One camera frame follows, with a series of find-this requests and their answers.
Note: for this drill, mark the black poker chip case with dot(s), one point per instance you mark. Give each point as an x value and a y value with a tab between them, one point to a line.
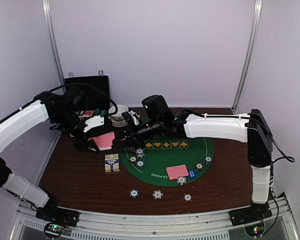
96	93

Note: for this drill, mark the blue small blind button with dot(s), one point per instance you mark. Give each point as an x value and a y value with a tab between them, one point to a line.
192	174

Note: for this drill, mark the aluminium frame post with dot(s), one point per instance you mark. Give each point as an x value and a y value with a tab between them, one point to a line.
52	38
254	31

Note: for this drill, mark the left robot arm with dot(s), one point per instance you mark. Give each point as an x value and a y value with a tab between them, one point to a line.
15	125

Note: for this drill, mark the blue white poker chip stack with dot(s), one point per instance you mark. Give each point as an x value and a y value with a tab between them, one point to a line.
157	194

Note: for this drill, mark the teal chip row in case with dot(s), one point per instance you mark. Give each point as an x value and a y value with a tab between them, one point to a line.
100	112

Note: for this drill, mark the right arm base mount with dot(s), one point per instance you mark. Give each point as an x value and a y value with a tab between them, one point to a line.
248	215

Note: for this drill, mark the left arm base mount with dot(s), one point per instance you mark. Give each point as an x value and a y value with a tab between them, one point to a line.
64	217

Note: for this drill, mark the red playing card deck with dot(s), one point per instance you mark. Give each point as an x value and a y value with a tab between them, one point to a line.
104	142

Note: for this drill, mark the teal poker chip stack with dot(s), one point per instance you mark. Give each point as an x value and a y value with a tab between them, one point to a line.
134	193

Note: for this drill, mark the front aluminium rail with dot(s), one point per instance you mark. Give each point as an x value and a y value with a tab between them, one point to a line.
213	225

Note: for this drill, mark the green round poker mat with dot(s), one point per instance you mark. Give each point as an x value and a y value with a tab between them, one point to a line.
162	152

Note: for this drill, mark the gold striped card box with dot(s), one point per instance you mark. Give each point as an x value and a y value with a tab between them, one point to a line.
111	163

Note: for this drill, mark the white ceramic bowl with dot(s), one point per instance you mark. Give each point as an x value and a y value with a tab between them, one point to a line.
120	109

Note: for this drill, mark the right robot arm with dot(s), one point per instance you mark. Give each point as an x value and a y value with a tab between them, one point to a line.
249	128

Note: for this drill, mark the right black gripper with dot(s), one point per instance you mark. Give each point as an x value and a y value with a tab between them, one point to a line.
132	137

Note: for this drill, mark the brown poker chip stack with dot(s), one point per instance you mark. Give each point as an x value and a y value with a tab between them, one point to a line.
187	197

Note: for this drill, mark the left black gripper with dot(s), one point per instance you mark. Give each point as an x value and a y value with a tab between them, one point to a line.
81	146

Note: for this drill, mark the white scalloped ceramic dish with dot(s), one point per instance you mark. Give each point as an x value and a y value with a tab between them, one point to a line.
118	123

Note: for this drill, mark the red triangular all-in button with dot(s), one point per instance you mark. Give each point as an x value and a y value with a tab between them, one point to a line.
129	149

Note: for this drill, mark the left aluminium frame post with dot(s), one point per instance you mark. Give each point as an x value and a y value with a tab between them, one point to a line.
52	38

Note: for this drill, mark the right aluminium frame post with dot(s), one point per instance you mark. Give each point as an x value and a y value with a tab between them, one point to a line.
254	31

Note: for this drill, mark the card deck in case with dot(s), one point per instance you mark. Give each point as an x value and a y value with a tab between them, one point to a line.
86	114

